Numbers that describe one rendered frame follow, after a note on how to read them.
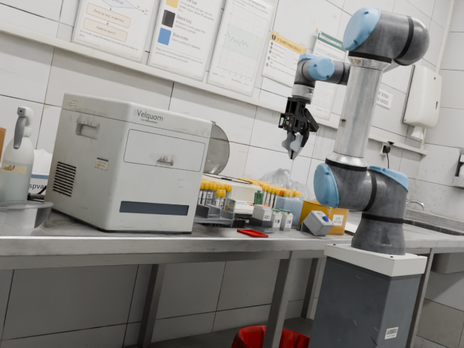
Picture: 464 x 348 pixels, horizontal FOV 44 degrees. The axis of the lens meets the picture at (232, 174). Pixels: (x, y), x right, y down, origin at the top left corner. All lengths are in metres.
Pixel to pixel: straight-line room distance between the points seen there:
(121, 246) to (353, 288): 0.65
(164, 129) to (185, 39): 0.92
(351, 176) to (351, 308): 0.36
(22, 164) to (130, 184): 0.26
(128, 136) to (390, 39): 0.71
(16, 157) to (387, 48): 0.95
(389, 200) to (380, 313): 0.30
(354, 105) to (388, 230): 0.35
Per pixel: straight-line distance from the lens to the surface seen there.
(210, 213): 1.62
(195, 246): 1.48
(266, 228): 1.81
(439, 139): 4.18
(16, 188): 1.43
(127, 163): 1.32
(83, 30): 1.99
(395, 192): 1.63
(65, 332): 2.20
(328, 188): 1.54
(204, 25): 2.32
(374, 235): 1.62
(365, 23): 1.53
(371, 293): 1.59
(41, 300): 2.09
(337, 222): 2.13
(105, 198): 1.33
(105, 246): 1.29
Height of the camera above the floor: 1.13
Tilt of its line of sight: 3 degrees down
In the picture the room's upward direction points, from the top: 11 degrees clockwise
